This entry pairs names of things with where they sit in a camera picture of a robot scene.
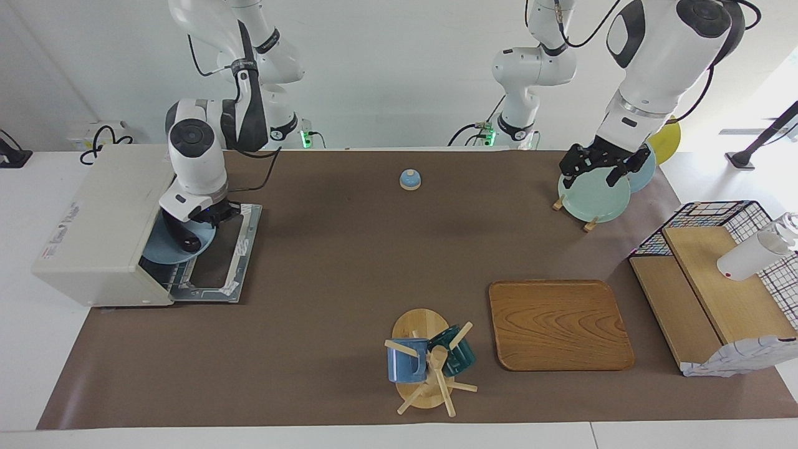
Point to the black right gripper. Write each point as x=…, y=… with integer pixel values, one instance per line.
x=219, y=213

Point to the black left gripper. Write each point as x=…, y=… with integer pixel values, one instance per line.
x=614, y=154

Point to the glass oven door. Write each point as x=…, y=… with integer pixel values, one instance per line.
x=247, y=249

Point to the blue serving plate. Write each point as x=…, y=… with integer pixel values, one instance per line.
x=161, y=251

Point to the cream toaster oven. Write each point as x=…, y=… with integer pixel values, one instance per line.
x=106, y=218

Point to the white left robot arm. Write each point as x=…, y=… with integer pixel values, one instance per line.
x=661, y=68

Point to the green lit arm base connector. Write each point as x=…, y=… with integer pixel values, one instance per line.
x=306, y=138
x=487, y=134

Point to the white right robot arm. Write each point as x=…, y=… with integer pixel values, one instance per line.
x=193, y=168

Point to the pale green plate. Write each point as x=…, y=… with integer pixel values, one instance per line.
x=592, y=199

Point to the light blue racked plate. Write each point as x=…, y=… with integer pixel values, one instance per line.
x=645, y=174

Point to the wooden plate rack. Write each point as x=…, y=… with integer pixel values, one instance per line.
x=591, y=224

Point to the yellow plate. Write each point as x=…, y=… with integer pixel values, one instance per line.
x=668, y=140

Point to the brown table mat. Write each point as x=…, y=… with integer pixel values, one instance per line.
x=349, y=280

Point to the brown wooden tray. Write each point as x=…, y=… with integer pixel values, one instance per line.
x=561, y=324

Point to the white cup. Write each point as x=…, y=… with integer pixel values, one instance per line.
x=748, y=259

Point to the black clamp base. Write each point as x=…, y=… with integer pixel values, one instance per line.
x=12, y=156

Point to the wooden mug tree stand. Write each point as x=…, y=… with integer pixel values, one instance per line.
x=421, y=324

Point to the dark green mug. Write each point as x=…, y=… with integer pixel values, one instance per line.
x=458, y=358

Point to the blue mug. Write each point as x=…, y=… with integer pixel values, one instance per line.
x=405, y=365

